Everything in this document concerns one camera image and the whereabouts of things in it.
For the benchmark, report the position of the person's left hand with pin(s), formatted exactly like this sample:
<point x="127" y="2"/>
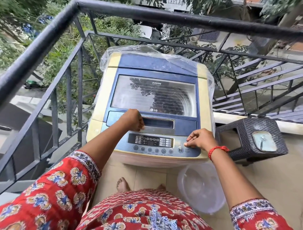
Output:
<point x="131" y="119"/>

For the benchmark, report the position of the person's right hand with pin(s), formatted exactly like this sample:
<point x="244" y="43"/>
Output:
<point x="203" y="139"/>

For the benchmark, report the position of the person's right thumb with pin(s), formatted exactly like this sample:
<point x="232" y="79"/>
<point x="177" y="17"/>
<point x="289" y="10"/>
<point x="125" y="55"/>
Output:
<point x="190" y="143"/>

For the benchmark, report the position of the person's left fingers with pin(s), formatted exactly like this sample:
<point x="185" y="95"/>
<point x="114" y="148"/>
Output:
<point x="142" y="124"/>

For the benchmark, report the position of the blue glass washing machine lid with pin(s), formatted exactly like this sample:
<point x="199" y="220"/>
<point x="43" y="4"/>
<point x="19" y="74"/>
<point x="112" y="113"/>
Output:
<point x="153" y="94"/>

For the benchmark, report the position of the person's left forearm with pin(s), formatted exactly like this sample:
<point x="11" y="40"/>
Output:
<point x="104" y="142"/>

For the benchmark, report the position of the person's right forearm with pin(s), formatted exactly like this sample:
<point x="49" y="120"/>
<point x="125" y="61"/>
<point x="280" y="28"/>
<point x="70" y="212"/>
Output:
<point x="234" y="177"/>

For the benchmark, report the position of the blue and cream washing machine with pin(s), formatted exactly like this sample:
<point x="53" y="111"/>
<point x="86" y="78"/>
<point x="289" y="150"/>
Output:
<point x="156" y="155"/>

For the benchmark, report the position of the clear plastic tub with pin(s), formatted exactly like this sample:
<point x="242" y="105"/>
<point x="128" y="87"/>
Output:
<point x="201" y="189"/>

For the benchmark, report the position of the person's right foot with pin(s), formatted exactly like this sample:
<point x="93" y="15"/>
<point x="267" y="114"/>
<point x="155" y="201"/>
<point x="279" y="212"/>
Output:
<point x="161" y="187"/>

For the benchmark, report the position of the person's foot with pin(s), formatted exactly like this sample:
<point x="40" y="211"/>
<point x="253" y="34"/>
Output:
<point x="122" y="184"/>
<point x="161" y="187"/>

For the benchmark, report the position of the black wicker plastic stool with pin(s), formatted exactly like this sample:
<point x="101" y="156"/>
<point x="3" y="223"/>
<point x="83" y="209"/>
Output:
<point x="246" y="139"/>

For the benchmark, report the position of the person's left foot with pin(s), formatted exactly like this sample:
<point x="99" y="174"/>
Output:
<point x="122" y="184"/>

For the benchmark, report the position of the clear plastic cover sheet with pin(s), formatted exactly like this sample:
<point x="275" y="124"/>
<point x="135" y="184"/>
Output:
<point x="106" y="61"/>

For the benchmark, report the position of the clear rectangular lidded dish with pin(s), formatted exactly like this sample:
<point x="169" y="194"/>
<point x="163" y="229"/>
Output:
<point x="264" y="141"/>

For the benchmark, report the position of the green trees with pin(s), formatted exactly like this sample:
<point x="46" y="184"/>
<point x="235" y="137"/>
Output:
<point x="61" y="52"/>

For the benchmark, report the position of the red patterned dress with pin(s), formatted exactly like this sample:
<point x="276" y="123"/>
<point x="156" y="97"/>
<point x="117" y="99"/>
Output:
<point x="59" y="194"/>

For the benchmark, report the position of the green object on ground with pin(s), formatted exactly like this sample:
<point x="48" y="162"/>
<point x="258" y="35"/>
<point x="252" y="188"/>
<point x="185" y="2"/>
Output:
<point x="32" y="84"/>

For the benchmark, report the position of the white building sign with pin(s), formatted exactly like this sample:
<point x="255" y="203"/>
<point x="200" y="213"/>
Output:
<point x="176" y="3"/>

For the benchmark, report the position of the black metal balcony railing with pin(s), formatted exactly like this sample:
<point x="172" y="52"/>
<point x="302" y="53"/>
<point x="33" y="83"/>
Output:
<point x="35" y="51"/>

